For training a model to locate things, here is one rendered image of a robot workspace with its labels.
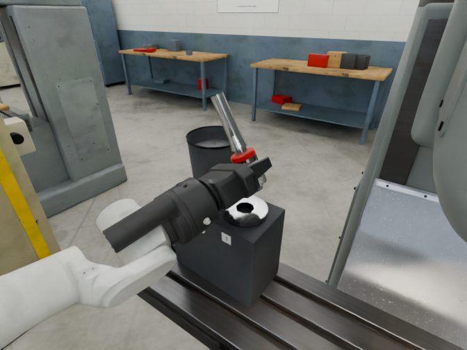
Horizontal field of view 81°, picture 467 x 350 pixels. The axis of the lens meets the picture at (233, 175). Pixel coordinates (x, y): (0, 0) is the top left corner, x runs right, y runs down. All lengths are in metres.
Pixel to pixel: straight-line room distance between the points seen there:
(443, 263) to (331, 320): 0.32
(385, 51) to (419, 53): 3.87
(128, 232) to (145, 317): 1.49
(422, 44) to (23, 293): 0.75
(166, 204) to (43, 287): 0.16
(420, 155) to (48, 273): 0.74
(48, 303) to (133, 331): 1.45
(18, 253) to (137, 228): 1.62
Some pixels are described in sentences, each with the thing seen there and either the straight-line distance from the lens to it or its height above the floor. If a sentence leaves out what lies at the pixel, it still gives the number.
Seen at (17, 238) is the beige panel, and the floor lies 0.45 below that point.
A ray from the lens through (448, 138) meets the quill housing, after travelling 0.31.
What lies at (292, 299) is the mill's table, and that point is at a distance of 0.65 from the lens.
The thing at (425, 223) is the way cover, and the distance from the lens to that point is 0.81.
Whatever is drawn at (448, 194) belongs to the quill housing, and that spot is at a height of 1.37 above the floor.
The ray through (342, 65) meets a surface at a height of 0.92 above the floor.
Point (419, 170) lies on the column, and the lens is 0.78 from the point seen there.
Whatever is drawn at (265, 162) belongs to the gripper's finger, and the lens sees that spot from 0.49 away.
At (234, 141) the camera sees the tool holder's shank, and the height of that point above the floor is 1.31.
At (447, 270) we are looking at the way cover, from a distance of 0.83.
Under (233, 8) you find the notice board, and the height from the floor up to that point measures 1.59.
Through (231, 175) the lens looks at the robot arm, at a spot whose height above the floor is 1.28.
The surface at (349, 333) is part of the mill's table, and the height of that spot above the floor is 0.98.
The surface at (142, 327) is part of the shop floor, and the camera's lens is 1.82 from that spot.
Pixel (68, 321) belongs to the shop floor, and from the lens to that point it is 1.99.
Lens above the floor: 1.51
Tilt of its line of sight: 30 degrees down
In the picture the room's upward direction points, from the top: straight up
